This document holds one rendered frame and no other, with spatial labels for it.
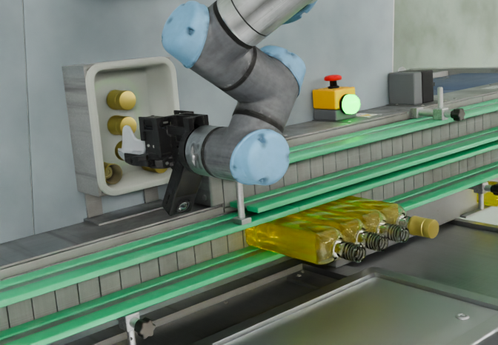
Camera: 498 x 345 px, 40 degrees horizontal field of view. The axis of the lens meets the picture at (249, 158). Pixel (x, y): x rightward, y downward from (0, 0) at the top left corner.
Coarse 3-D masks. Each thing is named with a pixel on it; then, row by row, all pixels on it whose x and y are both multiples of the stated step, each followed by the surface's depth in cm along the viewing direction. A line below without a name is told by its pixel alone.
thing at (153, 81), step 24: (96, 72) 113; (120, 72) 123; (144, 72) 126; (168, 72) 122; (96, 96) 121; (144, 96) 127; (168, 96) 124; (96, 120) 113; (96, 144) 114; (96, 168) 115; (168, 168) 127; (120, 192) 117
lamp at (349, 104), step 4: (344, 96) 153; (348, 96) 152; (352, 96) 152; (356, 96) 153; (340, 100) 153; (344, 100) 153; (348, 100) 152; (352, 100) 152; (356, 100) 153; (340, 104) 153; (344, 104) 152; (348, 104) 152; (352, 104) 152; (356, 104) 153; (340, 108) 153; (344, 108) 153; (348, 108) 152; (352, 108) 152; (356, 108) 153; (344, 112) 154; (348, 112) 153; (352, 112) 153
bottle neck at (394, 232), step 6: (384, 222) 124; (378, 228) 123; (384, 228) 122; (390, 228) 122; (396, 228) 121; (402, 228) 120; (384, 234) 122; (390, 234) 121; (396, 234) 120; (402, 234) 122; (408, 234) 121; (390, 240) 122; (396, 240) 120; (402, 240) 120
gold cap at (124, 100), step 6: (114, 90) 122; (120, 90) 121; (126, 90) 120; (108, 96) 122; (114, 96) 120; (120, 96) 119; (126, 96) 120; (132, 96) 120; (108, 102) 122; (114, 102) 120; (120, 102) 119; (126, 102) 120; (132, 102) 120; (114, 108) 122; (120, 108) 120; (126, 108) 120; (132, 108) 121
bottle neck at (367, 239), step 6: (360, 234) 119; (366, 234) 119; (372, 234) 118; (378, 234) 117; (360, 240) 119; (366, 240) 118; (372, 240) 117; (378, 240) 116; (384, 240) 118; (366, 246) 118; (372, 246) 117; (378, 246) 116; (384, 246) 118
